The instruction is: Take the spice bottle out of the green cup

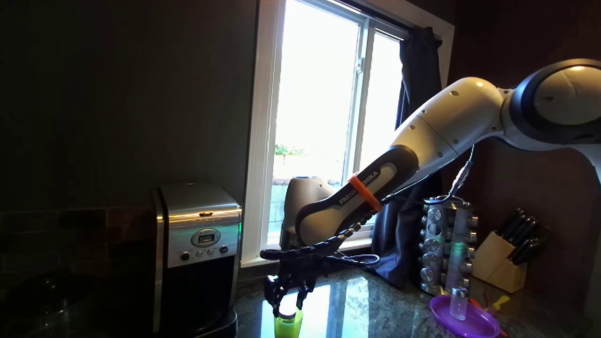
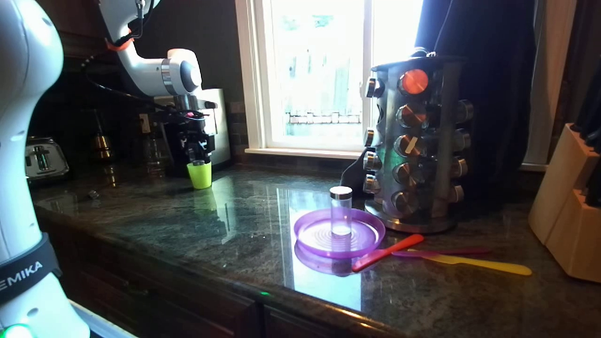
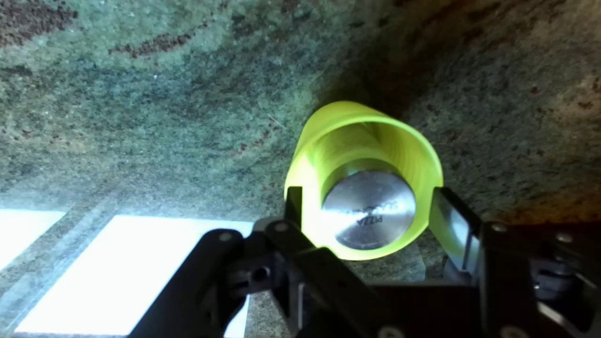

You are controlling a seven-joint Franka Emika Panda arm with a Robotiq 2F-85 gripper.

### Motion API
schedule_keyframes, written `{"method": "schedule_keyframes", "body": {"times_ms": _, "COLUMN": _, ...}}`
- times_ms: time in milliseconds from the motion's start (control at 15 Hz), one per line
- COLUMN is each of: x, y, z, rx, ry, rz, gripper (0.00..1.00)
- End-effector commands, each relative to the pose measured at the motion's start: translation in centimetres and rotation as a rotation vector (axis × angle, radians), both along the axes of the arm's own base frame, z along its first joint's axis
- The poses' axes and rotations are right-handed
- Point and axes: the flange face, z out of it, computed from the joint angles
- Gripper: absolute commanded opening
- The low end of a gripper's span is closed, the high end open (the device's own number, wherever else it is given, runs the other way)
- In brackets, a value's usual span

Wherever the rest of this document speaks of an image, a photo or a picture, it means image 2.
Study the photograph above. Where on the white framed window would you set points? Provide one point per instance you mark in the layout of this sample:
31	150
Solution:
313	76

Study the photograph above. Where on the metal revolving spice rack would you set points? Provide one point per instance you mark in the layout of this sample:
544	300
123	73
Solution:
416	144

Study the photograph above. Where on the wooden knife block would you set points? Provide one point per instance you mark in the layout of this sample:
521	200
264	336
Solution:
570	213

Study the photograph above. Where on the clear empty glass jar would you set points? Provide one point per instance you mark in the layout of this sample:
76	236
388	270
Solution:
341	210

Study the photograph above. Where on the silver toaster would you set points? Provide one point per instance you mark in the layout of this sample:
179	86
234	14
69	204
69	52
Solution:
48	161

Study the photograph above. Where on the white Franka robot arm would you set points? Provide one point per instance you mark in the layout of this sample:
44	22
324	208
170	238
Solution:
25	76

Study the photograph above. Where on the dark glass bottle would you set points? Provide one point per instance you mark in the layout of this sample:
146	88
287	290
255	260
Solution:
102	142

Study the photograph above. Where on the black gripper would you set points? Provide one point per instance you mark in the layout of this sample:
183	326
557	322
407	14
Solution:
196	129

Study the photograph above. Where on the green translucent plastic cup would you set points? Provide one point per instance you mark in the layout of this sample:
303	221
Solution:
200	178

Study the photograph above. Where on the yellow plastic utensil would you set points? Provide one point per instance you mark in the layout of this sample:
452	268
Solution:
489	266

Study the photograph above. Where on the purple plastic plate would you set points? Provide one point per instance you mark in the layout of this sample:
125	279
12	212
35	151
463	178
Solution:
364	236

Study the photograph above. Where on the purple plastic utensil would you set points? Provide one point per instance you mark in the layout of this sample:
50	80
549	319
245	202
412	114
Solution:
452	253

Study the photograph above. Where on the dark wooden counter cabinet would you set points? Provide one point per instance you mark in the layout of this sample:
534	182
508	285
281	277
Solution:
189	294

